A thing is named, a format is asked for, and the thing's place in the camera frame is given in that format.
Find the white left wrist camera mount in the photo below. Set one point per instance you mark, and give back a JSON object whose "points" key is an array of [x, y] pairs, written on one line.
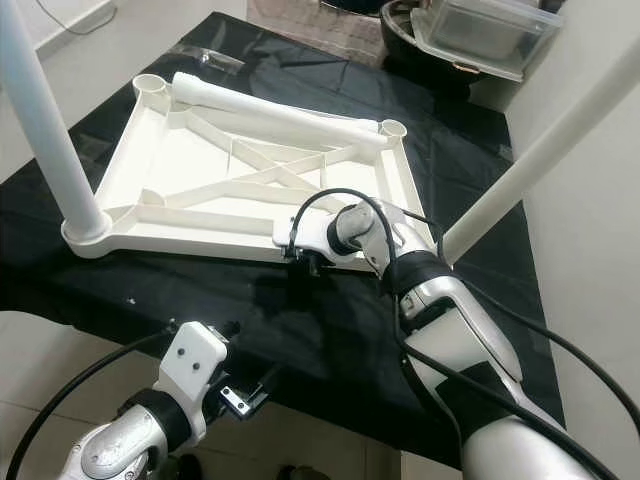
{"points": [[195, 355]]}

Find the clear tape strip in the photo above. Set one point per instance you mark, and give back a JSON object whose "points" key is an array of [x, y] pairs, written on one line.
{"points": [[210, 55]]}

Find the beige patterned bench cover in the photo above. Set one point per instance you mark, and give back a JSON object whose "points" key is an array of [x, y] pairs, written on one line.
{"points": [[300, 30]]}

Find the clear plastic storage box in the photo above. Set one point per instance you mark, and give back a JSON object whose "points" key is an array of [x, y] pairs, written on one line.
{"points": [[480, 35]]}

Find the white plastic table leg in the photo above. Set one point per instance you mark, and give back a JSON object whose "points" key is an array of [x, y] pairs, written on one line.
{"points": [[280, 115], [540, 160], [50, 130]]}

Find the black tablecloth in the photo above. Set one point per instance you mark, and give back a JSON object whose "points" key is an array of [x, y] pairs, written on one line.
{"points": [[210, 290]]}

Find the white plastic table top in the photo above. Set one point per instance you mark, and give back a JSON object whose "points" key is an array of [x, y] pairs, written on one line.
{"points": [[160, 170]]}

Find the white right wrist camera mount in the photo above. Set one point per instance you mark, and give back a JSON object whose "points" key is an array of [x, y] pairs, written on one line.
{"points": [[295, 237]]}

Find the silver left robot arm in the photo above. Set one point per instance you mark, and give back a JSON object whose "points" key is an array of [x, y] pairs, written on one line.
{"points": [[120, 445]]}

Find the black wok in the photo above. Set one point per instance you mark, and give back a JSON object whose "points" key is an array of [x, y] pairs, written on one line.
{"points": [[400, 40]]}

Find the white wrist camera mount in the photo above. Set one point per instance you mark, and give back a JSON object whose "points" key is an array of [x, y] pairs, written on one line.
{"points": [[295, 237], [195, 355]]}

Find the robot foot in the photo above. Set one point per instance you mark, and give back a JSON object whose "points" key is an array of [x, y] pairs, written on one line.
{"points": [[188, 468], [300, 472]]}

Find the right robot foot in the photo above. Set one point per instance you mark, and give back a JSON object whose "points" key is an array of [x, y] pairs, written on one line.
{"points": [[300, 472]]}

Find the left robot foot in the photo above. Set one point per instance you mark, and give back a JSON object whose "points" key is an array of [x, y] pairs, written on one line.
{"points": [[188, 468]]}

